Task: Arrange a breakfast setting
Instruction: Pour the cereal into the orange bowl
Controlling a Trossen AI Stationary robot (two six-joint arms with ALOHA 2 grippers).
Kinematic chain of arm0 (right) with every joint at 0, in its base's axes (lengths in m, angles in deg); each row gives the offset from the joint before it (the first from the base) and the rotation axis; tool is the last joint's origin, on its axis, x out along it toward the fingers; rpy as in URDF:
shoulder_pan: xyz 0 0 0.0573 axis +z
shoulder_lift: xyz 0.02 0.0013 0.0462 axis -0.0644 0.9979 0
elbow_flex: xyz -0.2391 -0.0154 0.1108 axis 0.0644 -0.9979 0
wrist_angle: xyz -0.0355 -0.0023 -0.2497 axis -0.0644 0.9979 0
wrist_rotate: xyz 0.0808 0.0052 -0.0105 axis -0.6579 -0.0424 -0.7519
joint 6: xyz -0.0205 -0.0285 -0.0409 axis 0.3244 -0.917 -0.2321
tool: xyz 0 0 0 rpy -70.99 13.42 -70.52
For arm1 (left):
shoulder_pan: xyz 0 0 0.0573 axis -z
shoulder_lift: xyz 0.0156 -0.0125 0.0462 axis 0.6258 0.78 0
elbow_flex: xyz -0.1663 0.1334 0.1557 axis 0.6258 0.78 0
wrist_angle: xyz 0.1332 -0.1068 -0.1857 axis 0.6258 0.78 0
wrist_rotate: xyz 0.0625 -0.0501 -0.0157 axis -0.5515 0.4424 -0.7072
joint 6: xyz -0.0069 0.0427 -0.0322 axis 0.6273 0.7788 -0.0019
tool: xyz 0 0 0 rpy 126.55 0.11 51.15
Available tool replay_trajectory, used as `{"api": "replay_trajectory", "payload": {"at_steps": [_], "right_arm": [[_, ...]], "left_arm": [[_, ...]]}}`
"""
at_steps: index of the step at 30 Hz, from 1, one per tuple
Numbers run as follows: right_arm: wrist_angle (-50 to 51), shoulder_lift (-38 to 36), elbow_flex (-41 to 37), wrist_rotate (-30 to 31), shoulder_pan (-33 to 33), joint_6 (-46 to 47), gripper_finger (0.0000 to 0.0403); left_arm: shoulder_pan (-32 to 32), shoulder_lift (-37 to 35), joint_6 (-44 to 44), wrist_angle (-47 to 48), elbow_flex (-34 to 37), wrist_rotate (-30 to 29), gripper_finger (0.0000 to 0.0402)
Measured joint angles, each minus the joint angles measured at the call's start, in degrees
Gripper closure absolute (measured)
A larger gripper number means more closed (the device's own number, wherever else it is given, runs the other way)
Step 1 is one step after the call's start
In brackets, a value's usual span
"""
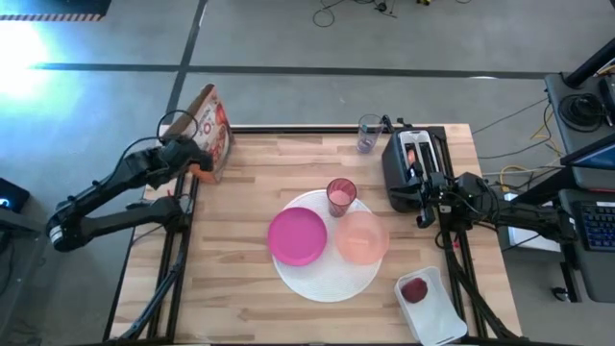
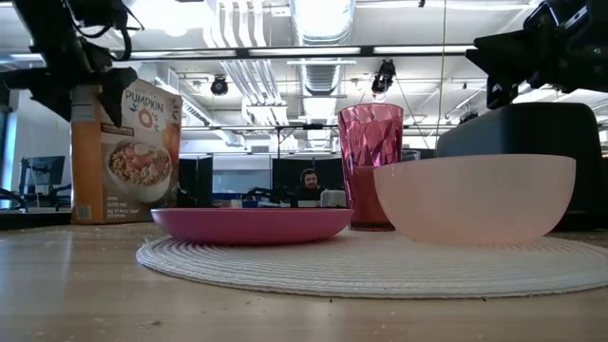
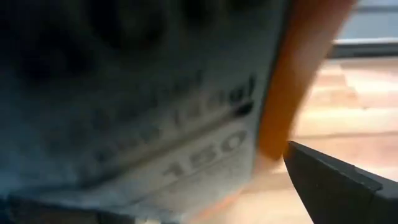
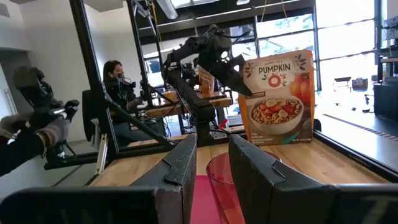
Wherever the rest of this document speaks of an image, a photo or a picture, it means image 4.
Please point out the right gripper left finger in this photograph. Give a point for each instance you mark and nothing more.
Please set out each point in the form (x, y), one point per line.
(177, 186)

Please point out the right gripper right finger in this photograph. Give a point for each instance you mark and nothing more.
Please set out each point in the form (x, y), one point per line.
(273, 193)

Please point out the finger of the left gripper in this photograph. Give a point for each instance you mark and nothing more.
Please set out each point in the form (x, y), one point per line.
(239, 61)
(233, 79)

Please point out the red faceted tumbler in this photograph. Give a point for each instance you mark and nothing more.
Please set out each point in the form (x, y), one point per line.
(220, 186)

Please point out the pumpkin cereal box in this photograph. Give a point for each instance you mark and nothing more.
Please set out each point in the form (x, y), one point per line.
(276, 93)

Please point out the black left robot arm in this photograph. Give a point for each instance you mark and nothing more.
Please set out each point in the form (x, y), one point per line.
(202, 109)

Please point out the person's forearm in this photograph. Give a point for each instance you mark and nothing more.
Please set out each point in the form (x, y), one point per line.
(18, 152)

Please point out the small orange cereal box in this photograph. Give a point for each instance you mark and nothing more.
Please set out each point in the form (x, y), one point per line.
(206, 84)

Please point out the white ceiling tube lamp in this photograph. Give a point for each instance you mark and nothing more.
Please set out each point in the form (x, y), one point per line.
(168, 9)

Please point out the wooden work table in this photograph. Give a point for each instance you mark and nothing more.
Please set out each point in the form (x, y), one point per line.
(155, 111)

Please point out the silver metal bar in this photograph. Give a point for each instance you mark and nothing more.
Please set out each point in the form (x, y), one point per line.
(101, 155)

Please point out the person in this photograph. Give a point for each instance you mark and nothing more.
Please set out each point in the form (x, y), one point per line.
(119, 96)

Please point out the black office chair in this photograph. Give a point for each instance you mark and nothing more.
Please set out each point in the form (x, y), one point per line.
(91, 115)

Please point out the person's hand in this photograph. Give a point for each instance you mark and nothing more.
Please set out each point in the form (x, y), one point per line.
(56, 130)

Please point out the black cabinet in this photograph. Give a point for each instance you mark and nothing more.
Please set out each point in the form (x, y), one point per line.
(385, 99)

